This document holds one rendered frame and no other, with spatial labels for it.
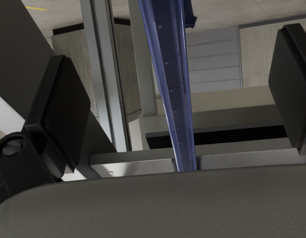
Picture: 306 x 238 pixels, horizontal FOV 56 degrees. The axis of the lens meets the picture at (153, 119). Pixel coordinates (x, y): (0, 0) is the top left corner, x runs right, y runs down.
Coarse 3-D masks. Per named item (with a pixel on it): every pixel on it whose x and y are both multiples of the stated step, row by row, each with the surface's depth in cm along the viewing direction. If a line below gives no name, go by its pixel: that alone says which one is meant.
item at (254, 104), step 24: (144, 48) 57; (144, 72) 58; (144, 96) 59; (192, 96) 81; (216, 96) 75; (240, 96) 70; (264, 96) 66; (144, 120) 59; (216, 120) 58; (240, 120) 57; (264, 120) 57; (144, 144) 60
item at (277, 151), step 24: (168, 144) 30; (216, 144) 23; (240, 144) 22; (264, 144) 22; (288, 144) 22; (96, 168) 24; (120, 168) 24; (144, 168) 24; (168, 168) 25; (216, 168) 25
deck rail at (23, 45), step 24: (0, 0) 14; (0, 24) 14; (24, 24) 16; (0, 48) 14; (24, 48) 16; (48, 48) 18; (0, 72) 13; (24, 72) 15; (0, 96) 13; (24, 96) 15; (0, 120) 15; (24, 120) 15; (96, 120) 27; (96, 144) 26
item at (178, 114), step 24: (144, 0) 9; (168, 0) 9; (144, 24) 10; (168, 24) 10; (168, 48) 11; (168, 72) 12; (168, 96) 13; (168, 120) 15; (192, 120) 15; (192, 144) 18; (192, 168) 21
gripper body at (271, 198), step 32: (32, 192) 7; (64, 192) 7; (96, 192) 7; (128, 192) 7; (160, 192) 7; (192, 192) 6; (224, 192) 6; (256, 192) 6; (288, 192) 6; (0, 224) 7; (32, 224) 7; (64, 224) 6; (96, 224) 6; (128, 224) 6; (160, 224) 6; (192, 224) 6; (224, 224) 6; (256, 224) 6; (288, 224) 6
